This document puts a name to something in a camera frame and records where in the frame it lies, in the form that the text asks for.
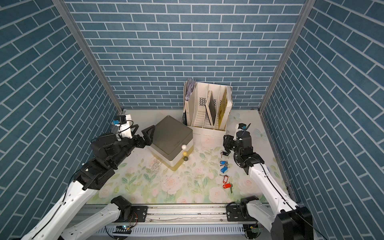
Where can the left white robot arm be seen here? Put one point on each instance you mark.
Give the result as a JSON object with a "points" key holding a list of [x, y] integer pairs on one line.
{"points": [[110, 150]]}

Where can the metal corner post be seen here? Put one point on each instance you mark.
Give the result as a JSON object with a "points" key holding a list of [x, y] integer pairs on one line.
{"points": [[304, 14], [78, 36]]}

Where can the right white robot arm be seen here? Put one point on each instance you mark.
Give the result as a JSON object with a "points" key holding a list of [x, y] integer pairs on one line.
{"points": [[283, 218]]}

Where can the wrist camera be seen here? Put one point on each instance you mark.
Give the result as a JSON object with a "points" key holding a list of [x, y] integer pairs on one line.
{"points": [[241, 128], [122, 125]]}

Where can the yellow cover book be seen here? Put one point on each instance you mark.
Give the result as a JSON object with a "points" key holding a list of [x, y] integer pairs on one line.
{"points": [[225, 107]]}

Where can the floral table mat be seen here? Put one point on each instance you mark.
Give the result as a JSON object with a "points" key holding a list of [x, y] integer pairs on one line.
{"points": [[143, 179]]}

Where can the left metal corner post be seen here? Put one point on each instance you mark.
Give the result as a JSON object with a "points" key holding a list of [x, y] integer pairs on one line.
{"points": [[78, 36]]}

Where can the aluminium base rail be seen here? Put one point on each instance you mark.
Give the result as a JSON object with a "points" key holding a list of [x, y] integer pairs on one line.
{"points": [[177, 214]]}

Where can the black car key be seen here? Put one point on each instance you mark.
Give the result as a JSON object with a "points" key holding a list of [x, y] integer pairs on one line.
{"points": [[225, 153]]}

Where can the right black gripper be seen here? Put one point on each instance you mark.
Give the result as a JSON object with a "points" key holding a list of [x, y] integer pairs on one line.
{"points": [[226, 143]]}

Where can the white file organizer rack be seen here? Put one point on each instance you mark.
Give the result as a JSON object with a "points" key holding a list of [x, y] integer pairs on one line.
{"points": [[200, 123]]}

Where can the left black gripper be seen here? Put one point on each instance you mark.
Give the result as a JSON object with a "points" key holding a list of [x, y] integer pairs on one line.
{"points": [[148, 140]]}

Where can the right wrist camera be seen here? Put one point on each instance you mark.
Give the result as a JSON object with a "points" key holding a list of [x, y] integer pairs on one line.
{"points": [[241, 128]]}

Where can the olive and cream drawer cabinet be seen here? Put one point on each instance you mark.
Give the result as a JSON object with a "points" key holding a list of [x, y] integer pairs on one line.
{"points": [[169, 136]]}

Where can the red tag key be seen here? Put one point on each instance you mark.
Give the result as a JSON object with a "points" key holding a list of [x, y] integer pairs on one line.
{"points": [[225, 179], [228, 186]]}

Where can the dark cover book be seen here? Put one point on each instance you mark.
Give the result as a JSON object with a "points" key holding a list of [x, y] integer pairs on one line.
{"points": [[211, 108]]}

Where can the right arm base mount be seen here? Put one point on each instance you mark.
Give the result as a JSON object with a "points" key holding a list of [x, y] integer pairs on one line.
{"points": [[237, 212]]}

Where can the blue spine book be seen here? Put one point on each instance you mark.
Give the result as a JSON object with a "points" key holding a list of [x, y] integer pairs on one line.
{"points": [[189, 100]]}

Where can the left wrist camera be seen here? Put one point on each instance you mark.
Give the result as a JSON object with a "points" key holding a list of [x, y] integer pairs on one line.
{"points": [[122, 125]]}

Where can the right metal corner post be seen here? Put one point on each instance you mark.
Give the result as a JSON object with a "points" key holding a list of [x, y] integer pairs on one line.
{"points": [[304, 14]]}

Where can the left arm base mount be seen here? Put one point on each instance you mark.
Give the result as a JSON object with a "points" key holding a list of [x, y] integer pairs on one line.
{"points": [[129, 212]]}

